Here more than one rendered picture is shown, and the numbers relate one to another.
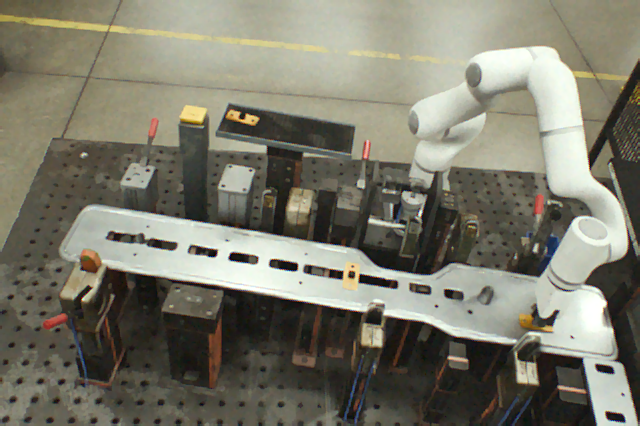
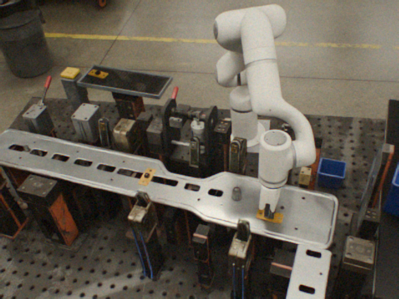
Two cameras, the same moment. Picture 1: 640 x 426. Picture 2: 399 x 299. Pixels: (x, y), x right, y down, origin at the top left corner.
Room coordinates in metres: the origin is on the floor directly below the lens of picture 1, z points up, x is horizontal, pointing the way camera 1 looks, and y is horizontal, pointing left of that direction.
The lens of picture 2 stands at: (0.13, -0.69, 2.13)
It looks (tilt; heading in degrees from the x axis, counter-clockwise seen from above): 44 degrees down; 25
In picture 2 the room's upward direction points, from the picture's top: 6 degrees counter-clockwise
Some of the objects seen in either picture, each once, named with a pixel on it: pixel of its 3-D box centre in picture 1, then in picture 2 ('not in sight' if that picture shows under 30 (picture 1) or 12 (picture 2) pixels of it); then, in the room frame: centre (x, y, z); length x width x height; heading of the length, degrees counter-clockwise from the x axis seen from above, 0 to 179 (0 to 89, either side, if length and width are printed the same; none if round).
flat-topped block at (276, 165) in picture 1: (282, 191); (134, 124); (1.34, 0.18, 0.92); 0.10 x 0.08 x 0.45; 91
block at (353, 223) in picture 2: (611, 361); (348, 253); (1.02, -0.79, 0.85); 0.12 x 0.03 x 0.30; 1
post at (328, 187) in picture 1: (320, 234); (151, 152); (1.22, 0.04, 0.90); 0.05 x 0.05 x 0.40; 1
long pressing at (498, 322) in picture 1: (342, 278); (141, 177); (1.00, -0.04, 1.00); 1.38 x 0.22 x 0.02; 91
